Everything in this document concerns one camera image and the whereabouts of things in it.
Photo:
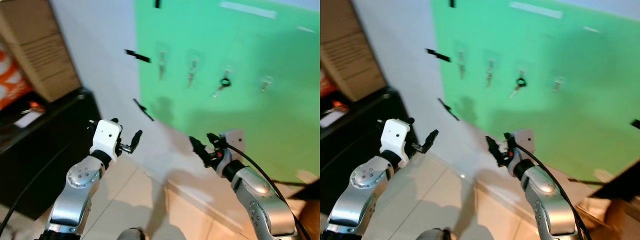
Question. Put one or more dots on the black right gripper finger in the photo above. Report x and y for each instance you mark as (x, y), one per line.
(495, 146)
(213, 139)
(509, 139)
(199, 146)

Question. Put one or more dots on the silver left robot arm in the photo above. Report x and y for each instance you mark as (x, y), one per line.
(75, 200)
(360, 200)

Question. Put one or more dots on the green board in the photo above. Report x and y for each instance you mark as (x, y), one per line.
(250, 120)
(575, 125)

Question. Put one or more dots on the black headed key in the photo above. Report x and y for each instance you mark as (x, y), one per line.
(225, 82)
(521, 82)

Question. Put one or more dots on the black cabinet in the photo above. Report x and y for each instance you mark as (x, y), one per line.
(350, 150)
(40, 160)

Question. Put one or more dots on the small red object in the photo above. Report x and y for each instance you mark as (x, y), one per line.
(340, 106)
(36, 106)

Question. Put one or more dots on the white paper sheet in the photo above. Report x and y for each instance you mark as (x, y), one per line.
(27, 120)
(331, 119)

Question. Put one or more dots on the brown cardboard box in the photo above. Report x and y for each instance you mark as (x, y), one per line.
(350, 55)
(40, 50)

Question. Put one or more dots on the orange and white bag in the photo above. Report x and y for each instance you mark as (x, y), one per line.
(326, 85)
(11, 82)

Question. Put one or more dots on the dark brown wooden furniture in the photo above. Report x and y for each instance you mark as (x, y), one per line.
(622, 182)
(305, 191)

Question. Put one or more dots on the long white tape strip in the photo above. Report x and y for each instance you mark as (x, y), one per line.
(248, 10)
(536, 10)

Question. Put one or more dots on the small white tape strip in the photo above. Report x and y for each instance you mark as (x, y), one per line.
(306, 29)
(592, 29)

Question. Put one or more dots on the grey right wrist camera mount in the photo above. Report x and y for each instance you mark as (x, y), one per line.
(525, 139)
(235, 139)

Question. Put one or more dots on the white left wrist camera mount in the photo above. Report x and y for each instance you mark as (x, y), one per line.
(395, 135)
(106, 136)

